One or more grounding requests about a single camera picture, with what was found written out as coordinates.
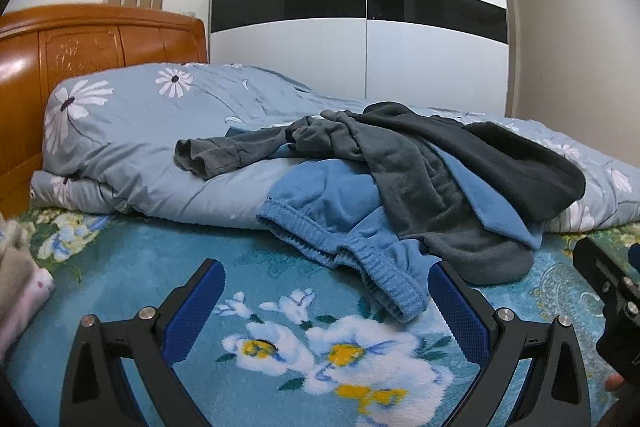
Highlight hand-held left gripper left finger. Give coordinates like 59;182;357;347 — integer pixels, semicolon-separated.
60;258;226;427

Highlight black and white fleece jacket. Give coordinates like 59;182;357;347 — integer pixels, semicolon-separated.
450;119;587;224

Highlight white and black wardrobe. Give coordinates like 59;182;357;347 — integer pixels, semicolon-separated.
208;0;511;116

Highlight folded beige and pink clothes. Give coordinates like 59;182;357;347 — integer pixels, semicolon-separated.
0;214;57;360

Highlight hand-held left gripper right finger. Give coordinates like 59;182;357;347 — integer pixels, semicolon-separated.
427;261;593;427

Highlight grey-blue floral quilt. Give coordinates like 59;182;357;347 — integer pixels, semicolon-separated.
29;63;640;235

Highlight grey t-shirt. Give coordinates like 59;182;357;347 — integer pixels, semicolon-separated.
174;114;371;181

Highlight wooden headboard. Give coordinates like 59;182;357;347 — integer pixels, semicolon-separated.
0;3;209;218

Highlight teal floral blanket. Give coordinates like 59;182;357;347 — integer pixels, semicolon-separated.
0;207;640;427

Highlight dark grey fleece pants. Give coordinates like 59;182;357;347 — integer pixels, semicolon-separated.
322;102;536;286

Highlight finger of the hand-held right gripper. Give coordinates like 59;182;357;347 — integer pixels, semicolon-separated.
572;237;640;305

